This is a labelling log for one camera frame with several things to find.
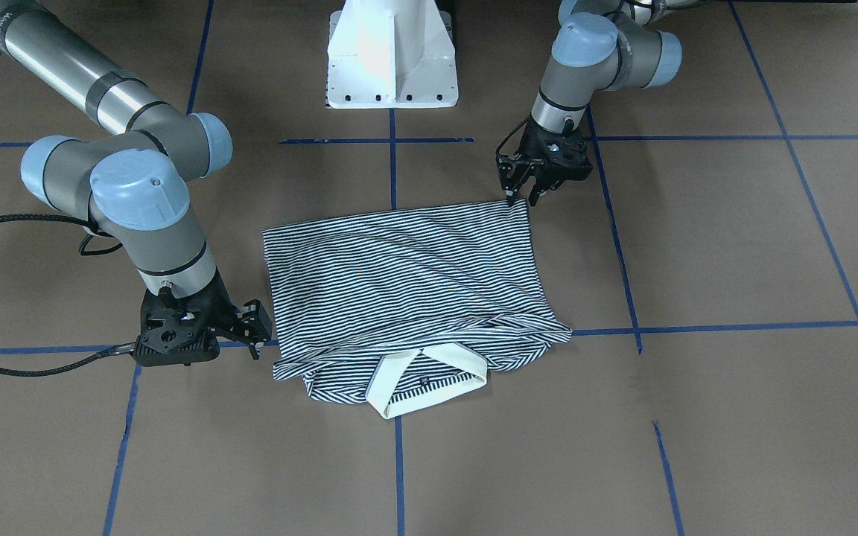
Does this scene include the navy white striped polo shirt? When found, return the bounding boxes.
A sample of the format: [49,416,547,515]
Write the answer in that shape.
[262,201,572,418]

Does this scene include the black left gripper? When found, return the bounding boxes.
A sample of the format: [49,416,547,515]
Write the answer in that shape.
[497,116,594,207]

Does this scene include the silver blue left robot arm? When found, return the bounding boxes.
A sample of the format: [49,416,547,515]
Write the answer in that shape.
[496,1,682,205]

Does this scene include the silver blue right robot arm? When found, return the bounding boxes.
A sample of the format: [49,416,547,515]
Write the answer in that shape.
[0,1,271,367]

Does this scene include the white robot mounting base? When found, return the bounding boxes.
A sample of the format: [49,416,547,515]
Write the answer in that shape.
[325,1,460,109]

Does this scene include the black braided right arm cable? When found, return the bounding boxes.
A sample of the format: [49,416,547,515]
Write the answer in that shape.
[0,214,139,377]

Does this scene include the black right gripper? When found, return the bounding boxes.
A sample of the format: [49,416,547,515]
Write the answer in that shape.
[133,272,273,367]

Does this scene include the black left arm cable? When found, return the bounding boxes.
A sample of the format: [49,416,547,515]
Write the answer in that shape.
[495,119,534,168]

